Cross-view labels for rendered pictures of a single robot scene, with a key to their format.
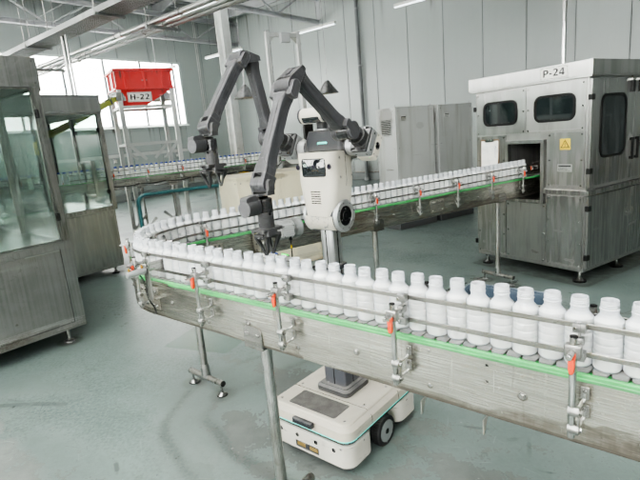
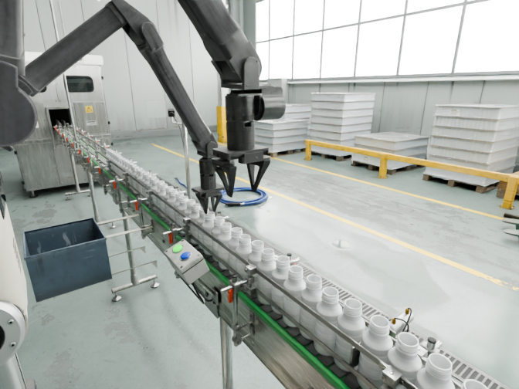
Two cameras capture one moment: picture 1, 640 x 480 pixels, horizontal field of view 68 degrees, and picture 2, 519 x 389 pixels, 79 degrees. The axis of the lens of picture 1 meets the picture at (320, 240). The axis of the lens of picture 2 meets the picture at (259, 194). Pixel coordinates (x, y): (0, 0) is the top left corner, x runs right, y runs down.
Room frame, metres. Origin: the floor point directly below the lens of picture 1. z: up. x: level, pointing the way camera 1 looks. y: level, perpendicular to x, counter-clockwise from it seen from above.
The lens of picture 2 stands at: (2.71, 0.62, 1.61)
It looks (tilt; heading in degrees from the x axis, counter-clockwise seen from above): 18 degrees down; 193
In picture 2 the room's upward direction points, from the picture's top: straight up
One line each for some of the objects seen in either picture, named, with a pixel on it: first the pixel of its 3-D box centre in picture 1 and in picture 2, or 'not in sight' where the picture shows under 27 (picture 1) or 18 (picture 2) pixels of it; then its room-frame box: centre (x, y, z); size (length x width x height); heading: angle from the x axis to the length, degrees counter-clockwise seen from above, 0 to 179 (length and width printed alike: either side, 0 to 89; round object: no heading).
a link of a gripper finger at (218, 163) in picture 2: (217, 175); (234, 174); (2.10, 0.42, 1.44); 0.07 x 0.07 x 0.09; 50
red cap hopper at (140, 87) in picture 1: (151, 160); not in sight; (8.04, 2.64, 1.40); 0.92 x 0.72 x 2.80; 122
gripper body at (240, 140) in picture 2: (211, 159); (240, 139); (2.09, 0.43, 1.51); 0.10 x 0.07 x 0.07; 140
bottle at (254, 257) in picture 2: (219, 268); (257, 266); (1.87, 0.41, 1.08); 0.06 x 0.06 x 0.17
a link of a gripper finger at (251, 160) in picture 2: (210, 176); (248, 171); (2.07, 0.44, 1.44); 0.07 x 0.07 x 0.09; 50
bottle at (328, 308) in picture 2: (178, 260); (327, 320); (2.07, 0.63, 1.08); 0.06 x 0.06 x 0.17
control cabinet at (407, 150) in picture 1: (407, 166); not in sight; (7.78, -1.50, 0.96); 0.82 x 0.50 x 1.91; 122
